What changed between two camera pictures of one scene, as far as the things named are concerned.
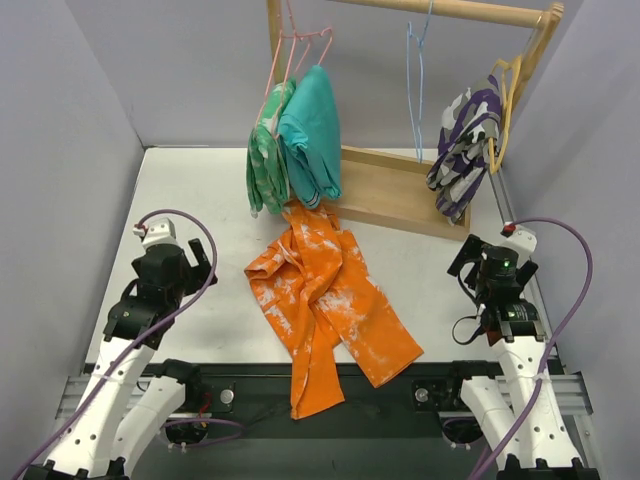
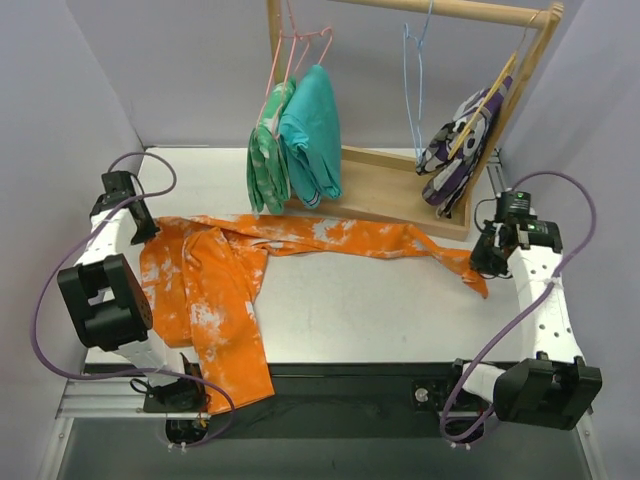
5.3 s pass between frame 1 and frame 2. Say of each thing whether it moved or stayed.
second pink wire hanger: stayed
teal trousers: stayed
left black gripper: moved
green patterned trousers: stayed
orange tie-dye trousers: moved
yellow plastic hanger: moved
